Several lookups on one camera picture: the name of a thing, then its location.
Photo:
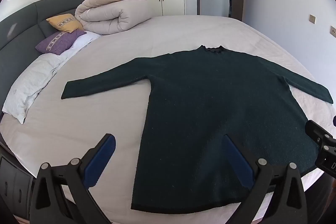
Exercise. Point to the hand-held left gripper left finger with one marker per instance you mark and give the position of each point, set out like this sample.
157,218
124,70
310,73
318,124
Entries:
99,158

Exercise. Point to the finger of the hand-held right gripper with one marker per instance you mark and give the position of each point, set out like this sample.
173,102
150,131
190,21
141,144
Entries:
319,132

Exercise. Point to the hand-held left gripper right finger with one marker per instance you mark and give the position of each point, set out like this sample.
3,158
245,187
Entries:
239,163

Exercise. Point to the dark green knit sweater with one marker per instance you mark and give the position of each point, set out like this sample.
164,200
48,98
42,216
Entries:
210,108

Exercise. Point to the bed with white sheet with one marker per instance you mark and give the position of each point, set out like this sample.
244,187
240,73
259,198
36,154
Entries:
105,113

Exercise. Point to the dark grey nightstand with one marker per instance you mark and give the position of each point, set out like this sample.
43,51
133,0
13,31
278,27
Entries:
13,182

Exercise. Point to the white pillow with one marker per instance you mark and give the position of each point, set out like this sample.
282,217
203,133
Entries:
29,87
85,40

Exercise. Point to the purple patterned pillow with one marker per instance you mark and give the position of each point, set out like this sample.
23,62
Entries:
57,41

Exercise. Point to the yellow patterned pillow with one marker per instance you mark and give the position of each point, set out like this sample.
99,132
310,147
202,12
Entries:
65,23

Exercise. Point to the rolled beige duvet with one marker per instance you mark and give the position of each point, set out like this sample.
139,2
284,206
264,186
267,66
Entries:
110,16

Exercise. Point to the beige wall socket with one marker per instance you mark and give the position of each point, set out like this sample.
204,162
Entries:
312,18
333,31

